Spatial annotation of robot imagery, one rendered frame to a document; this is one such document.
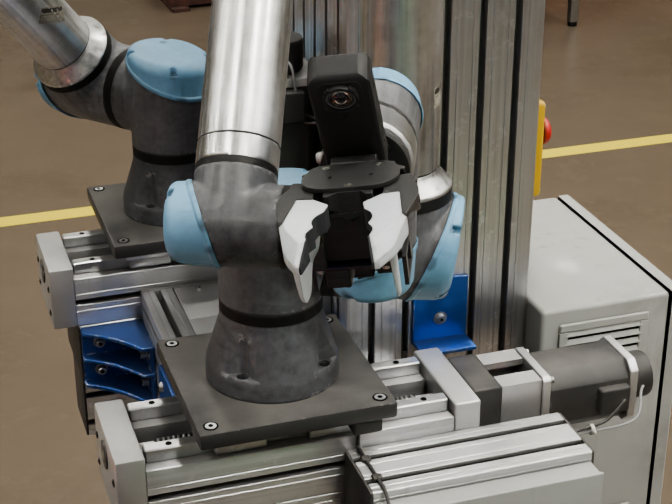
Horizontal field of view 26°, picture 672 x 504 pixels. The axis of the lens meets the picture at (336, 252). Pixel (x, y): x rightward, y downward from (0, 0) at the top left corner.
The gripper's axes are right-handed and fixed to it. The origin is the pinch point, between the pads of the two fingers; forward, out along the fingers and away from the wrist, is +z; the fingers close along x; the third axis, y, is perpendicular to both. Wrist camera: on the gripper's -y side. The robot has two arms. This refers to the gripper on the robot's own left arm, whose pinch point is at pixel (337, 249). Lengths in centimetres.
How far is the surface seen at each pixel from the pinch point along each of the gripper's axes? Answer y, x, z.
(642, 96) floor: 177, -57, -526
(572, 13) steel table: 167, -32, -630
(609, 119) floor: 175, -41, -495
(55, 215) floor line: 147, 160, -374
